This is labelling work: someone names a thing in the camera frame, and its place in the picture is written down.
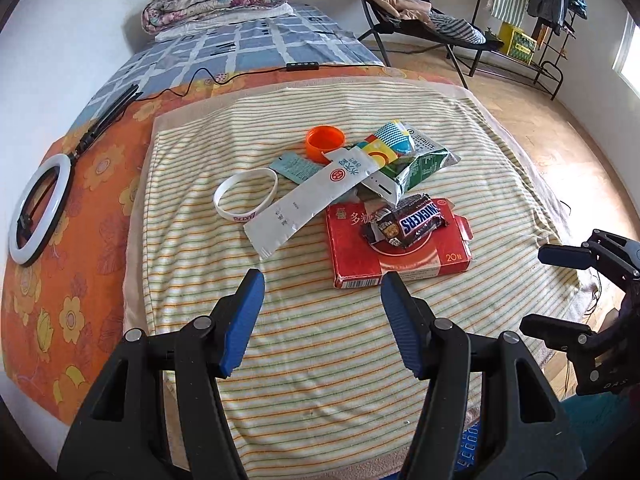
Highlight white ring light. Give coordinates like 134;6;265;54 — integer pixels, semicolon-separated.
7;154;73;267

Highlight orange plastic cap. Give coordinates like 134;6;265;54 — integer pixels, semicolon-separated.
305;126;347;164

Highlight black clothes rack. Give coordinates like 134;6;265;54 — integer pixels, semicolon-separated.
470;0;591;101

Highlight window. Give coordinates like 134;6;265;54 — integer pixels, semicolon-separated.
612;10;640;96

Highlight beige clothing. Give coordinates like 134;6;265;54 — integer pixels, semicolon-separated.
367;0;433;23

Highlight green snack bag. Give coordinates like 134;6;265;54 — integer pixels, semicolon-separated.
350;119;462;206

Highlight teal container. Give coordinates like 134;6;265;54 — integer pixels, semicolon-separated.
557;392;640;461

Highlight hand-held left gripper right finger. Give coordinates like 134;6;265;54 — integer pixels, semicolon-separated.
380;271;587;480

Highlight striped terry towel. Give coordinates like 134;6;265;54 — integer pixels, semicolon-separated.
122;77;591;480

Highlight striped grey cloth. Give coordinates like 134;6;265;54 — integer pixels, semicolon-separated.
427;12;488;46

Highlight yellow crate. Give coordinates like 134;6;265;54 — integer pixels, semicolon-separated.
497;22;538;64

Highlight orange floral bedsheet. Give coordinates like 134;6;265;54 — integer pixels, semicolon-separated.
0;62;461;426

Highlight teal sachet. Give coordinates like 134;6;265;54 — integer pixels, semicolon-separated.
270;152;326;188

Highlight blue plaid bedsheet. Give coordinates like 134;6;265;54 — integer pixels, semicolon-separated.
82;2;386;111

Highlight red cardboard box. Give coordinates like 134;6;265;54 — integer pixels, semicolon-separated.
325;197;475;290

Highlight black ring light cable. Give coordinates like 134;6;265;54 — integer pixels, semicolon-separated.
132;30;388;101

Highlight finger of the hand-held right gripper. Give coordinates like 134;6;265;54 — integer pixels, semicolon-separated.
538;229;640;281
519;313;626;397

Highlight white silicone wristband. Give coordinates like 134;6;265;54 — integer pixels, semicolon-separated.
213;168;279;223

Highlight long white paper packet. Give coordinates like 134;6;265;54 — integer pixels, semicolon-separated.
243;147;382;261

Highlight blue perforated basket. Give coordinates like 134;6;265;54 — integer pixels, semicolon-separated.
457;422;483;480

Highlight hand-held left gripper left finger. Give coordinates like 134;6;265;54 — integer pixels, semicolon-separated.
57;268;266;480

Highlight brown chocolate bar wrapper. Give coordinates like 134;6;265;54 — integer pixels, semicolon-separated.
361;194;446;250

